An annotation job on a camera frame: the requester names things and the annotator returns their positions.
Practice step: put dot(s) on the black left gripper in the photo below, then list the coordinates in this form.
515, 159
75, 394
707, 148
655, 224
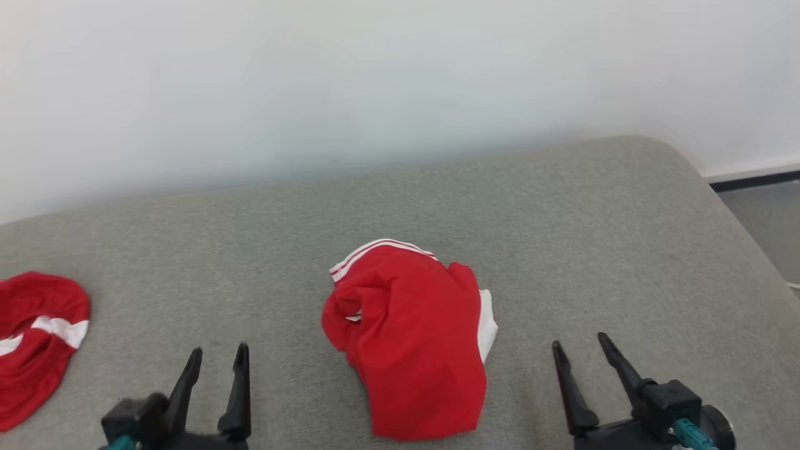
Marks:
200, 444

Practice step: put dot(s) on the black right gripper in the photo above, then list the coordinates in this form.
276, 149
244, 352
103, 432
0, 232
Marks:
612, 440

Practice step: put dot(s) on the red basketball jersey white sleeves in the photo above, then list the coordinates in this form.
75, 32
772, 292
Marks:
412, 337

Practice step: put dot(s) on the red shorts with white stripe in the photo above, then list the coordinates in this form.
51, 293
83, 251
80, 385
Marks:
37, 300

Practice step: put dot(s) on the grey fabric sofa seat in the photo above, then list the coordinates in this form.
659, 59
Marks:
562, 237

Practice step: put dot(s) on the black skirting board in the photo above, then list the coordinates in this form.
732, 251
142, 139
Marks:
756, 180

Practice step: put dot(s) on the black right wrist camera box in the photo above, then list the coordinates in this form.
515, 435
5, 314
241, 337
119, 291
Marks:
669, 403

